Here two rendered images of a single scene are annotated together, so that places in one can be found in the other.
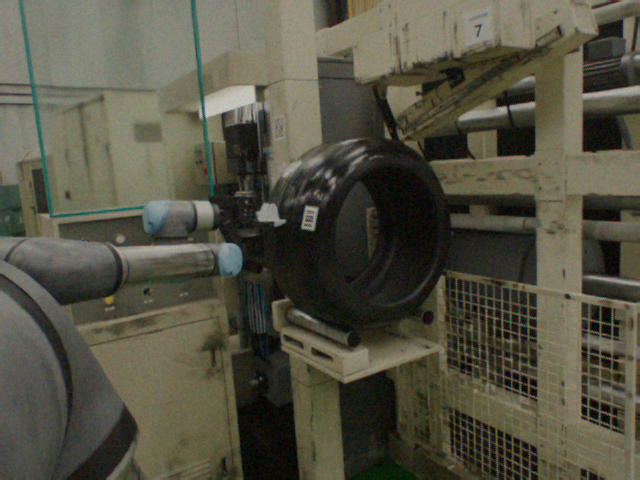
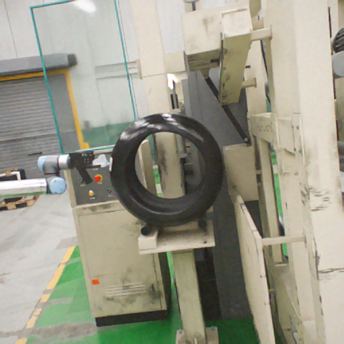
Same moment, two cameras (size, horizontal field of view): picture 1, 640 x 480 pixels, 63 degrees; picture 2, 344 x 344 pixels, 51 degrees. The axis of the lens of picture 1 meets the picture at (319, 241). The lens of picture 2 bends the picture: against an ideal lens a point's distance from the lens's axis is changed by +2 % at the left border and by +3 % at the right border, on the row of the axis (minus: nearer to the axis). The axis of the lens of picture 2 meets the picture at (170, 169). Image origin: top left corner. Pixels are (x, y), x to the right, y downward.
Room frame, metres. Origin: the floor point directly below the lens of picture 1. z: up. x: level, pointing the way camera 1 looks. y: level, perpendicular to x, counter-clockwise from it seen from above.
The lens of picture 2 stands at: (0.18, -1.24, 1.44)
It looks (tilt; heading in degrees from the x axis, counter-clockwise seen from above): 9 degrees down; 38
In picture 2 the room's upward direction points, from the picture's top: 9 degrees counter-clockwise
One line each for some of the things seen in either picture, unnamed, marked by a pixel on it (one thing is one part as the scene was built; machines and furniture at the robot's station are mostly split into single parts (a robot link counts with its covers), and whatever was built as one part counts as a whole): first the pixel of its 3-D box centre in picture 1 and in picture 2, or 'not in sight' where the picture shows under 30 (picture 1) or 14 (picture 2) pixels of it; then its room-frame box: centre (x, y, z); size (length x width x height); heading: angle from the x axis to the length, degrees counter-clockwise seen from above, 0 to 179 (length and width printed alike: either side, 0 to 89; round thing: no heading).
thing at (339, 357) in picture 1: (321, 346); (152, 231); (1.53, 0.02, 0.84); 0.36 x 0.09 x 0.06; 32
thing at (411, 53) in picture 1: (444, 46); (212, 44); (1.65, -0.42, 1.71); 0.61 x 0.25 x 0.15; 32
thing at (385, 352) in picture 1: (358, 346); (179, 234); (1.60, -0.10, 0.80); 0.37 x 0.36 x 0.02; 122
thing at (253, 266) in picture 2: (486, 383); (251, 275); (1.58, -0.50, 0.65); 0.90 x 0.02 x 0.70; 32
